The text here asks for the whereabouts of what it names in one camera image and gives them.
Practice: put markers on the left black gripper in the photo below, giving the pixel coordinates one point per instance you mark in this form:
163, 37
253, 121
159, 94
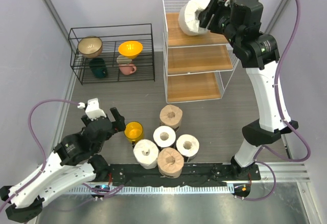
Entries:
119, 125

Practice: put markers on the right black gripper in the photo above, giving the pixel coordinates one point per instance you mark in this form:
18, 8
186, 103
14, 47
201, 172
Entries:
222, 5

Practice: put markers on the white towel roll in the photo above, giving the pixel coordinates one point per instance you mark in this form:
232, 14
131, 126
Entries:
188, 17
146, 153

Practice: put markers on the white towel roll front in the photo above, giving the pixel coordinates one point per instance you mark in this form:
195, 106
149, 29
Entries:
146, 153

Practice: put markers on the brown paper towel roll back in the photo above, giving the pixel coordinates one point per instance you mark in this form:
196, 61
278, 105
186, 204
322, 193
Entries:
171, 116

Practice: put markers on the brown paper towel roll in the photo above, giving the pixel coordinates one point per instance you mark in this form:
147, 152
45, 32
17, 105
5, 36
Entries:
170, 163
171, 116

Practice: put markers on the brown paper towel roll front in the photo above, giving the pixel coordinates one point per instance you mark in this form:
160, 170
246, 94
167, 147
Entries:
170, 163

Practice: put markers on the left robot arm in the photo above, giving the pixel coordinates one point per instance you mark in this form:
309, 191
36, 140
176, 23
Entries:
74, 161

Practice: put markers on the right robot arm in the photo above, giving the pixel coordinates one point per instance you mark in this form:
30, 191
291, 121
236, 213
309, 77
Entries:
260, 58

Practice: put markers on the white roll dark wrap centre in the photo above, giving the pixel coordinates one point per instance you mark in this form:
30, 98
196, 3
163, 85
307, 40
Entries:
164, 137

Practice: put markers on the white roll dark wrap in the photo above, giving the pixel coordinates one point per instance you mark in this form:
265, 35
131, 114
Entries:
187, 146
164, 137

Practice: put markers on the pink mug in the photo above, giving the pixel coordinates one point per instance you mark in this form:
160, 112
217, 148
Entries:
127, 69

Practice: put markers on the dark green mug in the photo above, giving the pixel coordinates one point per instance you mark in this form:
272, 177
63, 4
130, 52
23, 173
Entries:
98, 68

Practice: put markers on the white roll dark wrap right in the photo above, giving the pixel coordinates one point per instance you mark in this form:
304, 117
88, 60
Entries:
187, 146

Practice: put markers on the yellow bowl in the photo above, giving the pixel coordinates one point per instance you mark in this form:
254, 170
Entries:
130, 49

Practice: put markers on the beige ceramic bowl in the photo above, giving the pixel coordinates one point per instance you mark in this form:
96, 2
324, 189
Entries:
90, 46

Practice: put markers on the yellow mug black handle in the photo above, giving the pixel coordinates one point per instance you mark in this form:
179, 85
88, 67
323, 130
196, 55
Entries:
134, 132

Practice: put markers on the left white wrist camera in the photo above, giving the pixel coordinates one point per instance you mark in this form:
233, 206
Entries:
92, 109

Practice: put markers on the white wire wooden shelf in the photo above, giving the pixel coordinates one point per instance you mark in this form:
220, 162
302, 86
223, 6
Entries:
195, 68

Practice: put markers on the black wire dish rack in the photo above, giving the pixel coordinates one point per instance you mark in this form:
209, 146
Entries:
112, 37

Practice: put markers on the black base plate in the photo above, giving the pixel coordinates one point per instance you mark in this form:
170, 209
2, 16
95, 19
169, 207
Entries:
190, 174

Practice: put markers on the aluminium rail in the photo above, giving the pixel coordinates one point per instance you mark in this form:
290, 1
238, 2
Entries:
272, 172

